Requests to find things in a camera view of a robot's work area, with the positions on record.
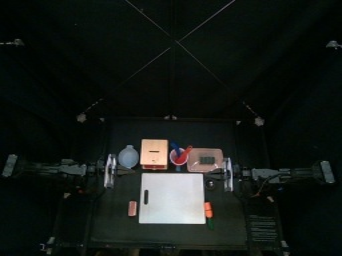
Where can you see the black label with white text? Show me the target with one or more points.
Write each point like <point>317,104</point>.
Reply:
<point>261,228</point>

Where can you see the red plastic cup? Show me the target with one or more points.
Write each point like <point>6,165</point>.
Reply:
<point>176,160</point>

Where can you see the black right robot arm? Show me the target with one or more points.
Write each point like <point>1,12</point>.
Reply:
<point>284,174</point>

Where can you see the wooden box with red front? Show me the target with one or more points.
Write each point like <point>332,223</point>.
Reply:
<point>153,153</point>

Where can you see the square flat plate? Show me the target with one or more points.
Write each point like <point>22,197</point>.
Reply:
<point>195,166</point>

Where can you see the blue tape piece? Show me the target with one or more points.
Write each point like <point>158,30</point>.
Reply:
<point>177,168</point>

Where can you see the blue toy utensil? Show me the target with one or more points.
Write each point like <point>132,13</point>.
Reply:
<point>176,148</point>

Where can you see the white cutting board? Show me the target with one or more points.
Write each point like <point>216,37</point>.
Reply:
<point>172,198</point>

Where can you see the pink rectangular block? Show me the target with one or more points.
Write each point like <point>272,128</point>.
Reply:
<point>132,208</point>

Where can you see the red toy utensil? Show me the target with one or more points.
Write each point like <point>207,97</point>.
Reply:
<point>184,154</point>

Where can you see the silver frame clamp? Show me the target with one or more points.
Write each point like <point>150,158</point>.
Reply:
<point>80,117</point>
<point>14,42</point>
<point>259,121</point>
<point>332,44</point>

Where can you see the pale grey-blue bowl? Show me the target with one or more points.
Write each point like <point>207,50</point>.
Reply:
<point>128,157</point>

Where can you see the green toy sushi roll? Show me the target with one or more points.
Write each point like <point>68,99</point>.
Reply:
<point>207,160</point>

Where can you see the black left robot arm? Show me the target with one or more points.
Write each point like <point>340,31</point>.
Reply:
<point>53,168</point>

